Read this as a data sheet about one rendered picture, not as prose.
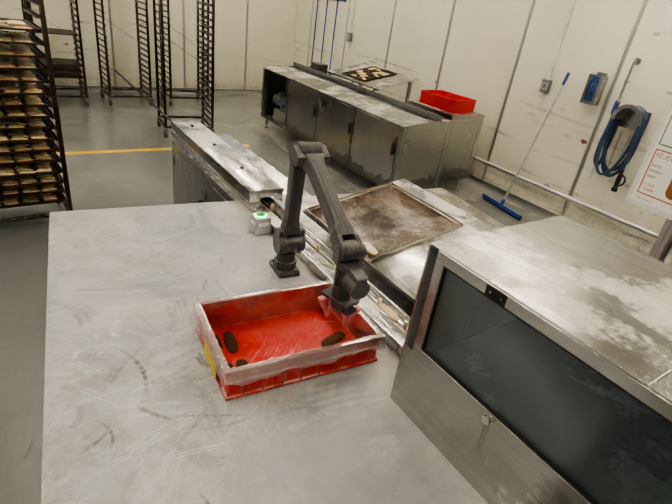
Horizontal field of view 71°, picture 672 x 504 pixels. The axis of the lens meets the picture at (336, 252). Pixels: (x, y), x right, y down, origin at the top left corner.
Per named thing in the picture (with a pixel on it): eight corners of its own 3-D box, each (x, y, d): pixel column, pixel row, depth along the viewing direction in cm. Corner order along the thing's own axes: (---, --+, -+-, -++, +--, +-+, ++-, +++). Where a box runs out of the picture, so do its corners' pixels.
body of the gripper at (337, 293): (345, 312, 137) (349, 291, 133) (320, 296, 142) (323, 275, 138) (359, 304, 141) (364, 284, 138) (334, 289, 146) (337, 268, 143)
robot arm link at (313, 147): (311, 131, 160) (283, 130, 155) (328, 145, 150) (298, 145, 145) (296, 244, 183) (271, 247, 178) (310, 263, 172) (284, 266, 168)
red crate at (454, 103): (418, 101, 528) (420, 89, 522) (439, 101, 549) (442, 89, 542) (452, 113, 494) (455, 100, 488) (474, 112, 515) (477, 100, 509)
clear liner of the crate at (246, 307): (191, 327, 145) (190, 300, 140) (331, 300, 167) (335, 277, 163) (222, 405, 120) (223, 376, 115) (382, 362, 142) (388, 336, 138)
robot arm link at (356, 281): (361, 240, 136) (334, 243, 132) (381, 260, 127) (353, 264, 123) (354, 275, 142) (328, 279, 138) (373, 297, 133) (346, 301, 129)
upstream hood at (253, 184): (171, 131, 313) (170, 118, 309) (198, 131, 323) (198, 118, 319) (248, 205, 225) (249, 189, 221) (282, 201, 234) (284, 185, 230)
